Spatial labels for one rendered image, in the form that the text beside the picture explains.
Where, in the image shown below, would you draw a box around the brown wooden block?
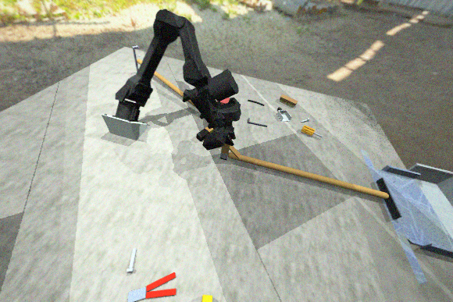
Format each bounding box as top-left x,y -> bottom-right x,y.
280,94 -> 298,108

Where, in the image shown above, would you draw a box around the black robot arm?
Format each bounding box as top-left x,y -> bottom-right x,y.
112,9 -> 241,125

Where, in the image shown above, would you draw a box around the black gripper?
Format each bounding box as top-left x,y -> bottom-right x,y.
199,101 -> 234,150

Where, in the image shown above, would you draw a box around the pliers with red handles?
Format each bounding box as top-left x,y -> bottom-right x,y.
128,272 -> 176,302

